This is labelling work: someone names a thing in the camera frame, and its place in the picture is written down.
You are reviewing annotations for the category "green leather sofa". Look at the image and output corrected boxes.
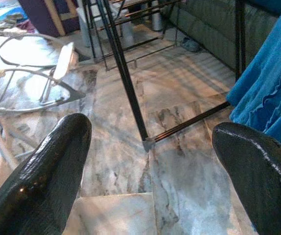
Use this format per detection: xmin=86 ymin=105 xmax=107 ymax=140
xmin=164 ymin=0 xmax=281 ymax=73

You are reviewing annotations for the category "grey slipper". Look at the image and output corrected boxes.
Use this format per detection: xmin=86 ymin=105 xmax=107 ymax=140
xmin=181 ymin=36 xmax=202 ymax=53

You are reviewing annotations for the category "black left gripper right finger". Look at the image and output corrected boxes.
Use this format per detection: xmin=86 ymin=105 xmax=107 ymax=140
xmin=211 ymin=121 xmax=281 ymax=235

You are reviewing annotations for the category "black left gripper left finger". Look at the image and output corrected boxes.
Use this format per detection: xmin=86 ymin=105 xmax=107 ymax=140
xmin=0 ymin=113 xmax=93 ymax=235

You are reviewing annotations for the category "white baby bouncer frame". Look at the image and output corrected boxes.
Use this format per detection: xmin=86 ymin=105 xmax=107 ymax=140
xmin=0 ymin=31 xmax=87 ymax=114

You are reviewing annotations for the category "blue t-shirt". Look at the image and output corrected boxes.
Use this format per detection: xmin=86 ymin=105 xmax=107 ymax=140
xmin=226 ymin=0 xmax=281 ymax=161

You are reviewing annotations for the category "purple armchair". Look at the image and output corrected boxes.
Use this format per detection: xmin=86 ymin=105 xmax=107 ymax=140
xmin=18 ymin=0 xmax=80 ymax=38

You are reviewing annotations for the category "black metal drying rack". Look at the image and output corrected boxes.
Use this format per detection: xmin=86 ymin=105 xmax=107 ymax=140
xmin=81 ymin=0 xmax=248 ymax=149

